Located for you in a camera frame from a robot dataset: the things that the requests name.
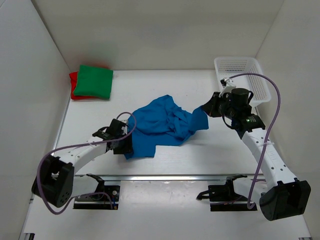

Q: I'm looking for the red folded t shirt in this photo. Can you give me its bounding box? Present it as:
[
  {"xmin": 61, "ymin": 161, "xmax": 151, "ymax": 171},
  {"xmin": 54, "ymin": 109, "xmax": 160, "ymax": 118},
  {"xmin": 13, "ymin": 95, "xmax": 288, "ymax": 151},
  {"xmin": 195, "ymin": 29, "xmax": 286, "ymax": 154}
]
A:
[{"xmin": 69, "ymin": 71, "xmax": 82, "ymax": 100}]

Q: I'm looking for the aluminium rail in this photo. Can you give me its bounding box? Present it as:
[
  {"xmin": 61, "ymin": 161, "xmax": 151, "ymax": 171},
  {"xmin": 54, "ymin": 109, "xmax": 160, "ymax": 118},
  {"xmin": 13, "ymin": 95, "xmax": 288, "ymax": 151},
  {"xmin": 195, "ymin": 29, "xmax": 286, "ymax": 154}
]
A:
[{"xmin": 72, "ymin": 174, "xmax": 267, "ymax": 182}]

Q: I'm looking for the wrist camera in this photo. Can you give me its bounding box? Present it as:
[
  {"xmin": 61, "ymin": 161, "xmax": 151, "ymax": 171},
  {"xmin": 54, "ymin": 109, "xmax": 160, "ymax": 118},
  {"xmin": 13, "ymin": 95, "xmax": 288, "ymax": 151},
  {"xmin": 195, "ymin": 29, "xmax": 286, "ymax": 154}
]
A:
[
  {"xmin": 120, "ymin": 119, "xmax": 130, "ymax": 135},
  {"xmin": 219, "ymin": 77, "xmax": 237, "ymax": 98}
]

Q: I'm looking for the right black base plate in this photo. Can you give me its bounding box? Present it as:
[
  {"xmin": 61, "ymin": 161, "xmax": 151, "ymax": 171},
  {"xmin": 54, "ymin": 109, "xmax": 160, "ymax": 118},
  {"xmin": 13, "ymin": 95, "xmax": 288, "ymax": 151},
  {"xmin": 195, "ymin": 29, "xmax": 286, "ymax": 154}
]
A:
[{"xmin": 196, "ymin": 184, "xmax": 258, "ymax": 212}]

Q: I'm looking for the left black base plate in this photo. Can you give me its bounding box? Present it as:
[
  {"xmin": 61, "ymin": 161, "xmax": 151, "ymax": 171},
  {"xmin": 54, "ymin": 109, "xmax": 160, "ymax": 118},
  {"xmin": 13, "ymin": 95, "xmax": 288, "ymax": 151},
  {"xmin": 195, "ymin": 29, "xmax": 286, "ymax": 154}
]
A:
[{"xmin": 73, "ymin": 184, "xmax": 121, "ymax": 210}]

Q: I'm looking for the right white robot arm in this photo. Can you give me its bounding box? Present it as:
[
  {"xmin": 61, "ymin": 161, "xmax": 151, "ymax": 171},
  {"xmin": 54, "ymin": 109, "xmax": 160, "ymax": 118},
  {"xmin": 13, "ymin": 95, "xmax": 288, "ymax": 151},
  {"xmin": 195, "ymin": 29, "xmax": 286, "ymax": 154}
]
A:
[{"xmin": 201, "ymin": 88, "xmax": 311, "ymax": 221}]

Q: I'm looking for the green folded t shirt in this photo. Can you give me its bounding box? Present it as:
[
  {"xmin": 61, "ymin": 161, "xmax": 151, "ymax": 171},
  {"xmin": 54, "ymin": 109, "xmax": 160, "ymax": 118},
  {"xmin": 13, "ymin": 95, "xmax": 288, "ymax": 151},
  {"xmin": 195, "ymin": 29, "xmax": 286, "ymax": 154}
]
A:
[{"xmin": 73, "ymin": 65, "xmax": 114, "ymax": 100}]

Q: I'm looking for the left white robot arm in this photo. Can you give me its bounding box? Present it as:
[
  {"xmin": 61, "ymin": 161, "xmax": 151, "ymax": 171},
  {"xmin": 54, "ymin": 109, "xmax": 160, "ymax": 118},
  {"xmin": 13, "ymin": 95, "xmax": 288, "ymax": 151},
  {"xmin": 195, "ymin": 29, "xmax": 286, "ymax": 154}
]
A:
[{"xmin": 31, "ymin": 119, "xmax": 133, "ymax": 208}]

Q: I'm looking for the white plastic basket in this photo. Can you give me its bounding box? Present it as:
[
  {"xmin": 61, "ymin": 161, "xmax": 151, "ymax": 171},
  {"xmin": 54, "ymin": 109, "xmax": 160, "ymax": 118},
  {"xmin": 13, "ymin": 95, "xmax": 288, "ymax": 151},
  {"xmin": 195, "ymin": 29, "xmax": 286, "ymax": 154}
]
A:
[{"xmin": 214, "ymin": 56, "xmax": 271, "ymax": 107}]

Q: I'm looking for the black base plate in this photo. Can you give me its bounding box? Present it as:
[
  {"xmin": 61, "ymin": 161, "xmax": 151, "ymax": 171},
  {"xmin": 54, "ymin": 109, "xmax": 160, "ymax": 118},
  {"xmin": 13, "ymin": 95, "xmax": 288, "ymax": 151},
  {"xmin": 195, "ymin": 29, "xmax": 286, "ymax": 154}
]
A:
[
  {"xmin": 196, "ymin": 184, "xmax": 258, "ymax": 212},
  {"xmin": 73, "ymin": 184, "xmax": 121, "ymax": 210}
]

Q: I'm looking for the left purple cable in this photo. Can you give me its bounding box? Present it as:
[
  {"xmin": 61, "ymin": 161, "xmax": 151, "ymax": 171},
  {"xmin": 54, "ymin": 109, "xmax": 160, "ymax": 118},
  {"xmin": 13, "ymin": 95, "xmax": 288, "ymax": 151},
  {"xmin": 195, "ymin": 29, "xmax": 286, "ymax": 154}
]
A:
[{"xmin": 36, "ymin": 111, "xmax": 137, "ymax": 215}]

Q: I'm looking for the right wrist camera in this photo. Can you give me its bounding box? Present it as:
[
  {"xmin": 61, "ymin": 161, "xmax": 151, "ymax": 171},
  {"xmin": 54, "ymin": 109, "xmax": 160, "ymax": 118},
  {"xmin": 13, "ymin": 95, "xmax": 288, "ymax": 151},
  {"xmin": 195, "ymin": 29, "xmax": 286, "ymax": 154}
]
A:
[{"xmin": 219, "ymin": 77, "xmax": 237, "ymax": 98}]

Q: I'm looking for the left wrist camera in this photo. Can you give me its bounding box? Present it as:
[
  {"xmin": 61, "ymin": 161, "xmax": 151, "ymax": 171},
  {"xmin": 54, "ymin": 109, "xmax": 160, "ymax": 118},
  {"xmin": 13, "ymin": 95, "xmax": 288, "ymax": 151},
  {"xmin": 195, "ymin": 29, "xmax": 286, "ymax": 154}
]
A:
[{"xmin": 120, "ymin": 119, "xmax": 130, "ymax": 135}]

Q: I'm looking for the blue t shirt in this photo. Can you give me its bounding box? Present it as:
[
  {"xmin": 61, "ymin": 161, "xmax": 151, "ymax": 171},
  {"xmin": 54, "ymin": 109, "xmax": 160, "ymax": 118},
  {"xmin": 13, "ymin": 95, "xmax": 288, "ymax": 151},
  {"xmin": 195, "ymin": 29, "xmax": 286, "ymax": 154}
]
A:
[{"xmin": 124, "ymin": 95, "xmax": 209, "ymax": 160}]

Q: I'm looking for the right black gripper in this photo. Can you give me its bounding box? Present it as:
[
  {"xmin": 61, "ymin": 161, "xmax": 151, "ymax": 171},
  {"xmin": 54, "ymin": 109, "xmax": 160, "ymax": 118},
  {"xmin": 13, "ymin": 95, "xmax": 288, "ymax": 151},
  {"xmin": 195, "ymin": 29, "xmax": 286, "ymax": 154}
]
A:
[{"xmin": 201, "ymin": 92, "xmax": 237, "ymax": 120}]

